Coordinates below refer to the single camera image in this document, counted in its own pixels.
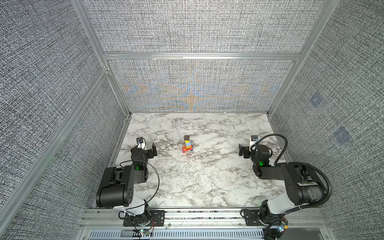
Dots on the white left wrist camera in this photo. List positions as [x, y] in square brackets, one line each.
[141, 143]

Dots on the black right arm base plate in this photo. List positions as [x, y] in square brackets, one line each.
[251, 217]

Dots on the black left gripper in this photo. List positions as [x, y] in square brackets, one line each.
[150, 154]

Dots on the aluminium frame post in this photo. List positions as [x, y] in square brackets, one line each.
[300, 58]

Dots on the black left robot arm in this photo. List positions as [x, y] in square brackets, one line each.
[116, 190]

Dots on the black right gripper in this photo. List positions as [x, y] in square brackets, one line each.
[246, 151]

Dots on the orange wood block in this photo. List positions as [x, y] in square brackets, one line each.
[184, 151]

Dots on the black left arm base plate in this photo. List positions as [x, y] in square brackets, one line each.
[152, 218]

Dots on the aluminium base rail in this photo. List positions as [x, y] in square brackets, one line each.
[176, 218]

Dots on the grey vented cable tray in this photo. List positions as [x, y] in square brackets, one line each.
[178, 234]

